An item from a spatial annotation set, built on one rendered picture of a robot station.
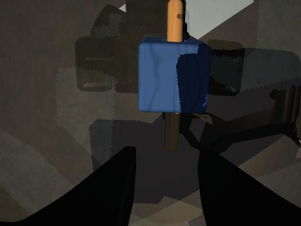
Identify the blue cube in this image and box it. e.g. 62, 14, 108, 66
138, 37, 213, 114

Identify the dark brown wooden stick with orange string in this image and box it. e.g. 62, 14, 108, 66
164, 0, 183, 153

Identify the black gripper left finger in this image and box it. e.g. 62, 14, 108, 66
0, 146, 136, 226

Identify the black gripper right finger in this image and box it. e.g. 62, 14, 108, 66
198, 148, 301, 226

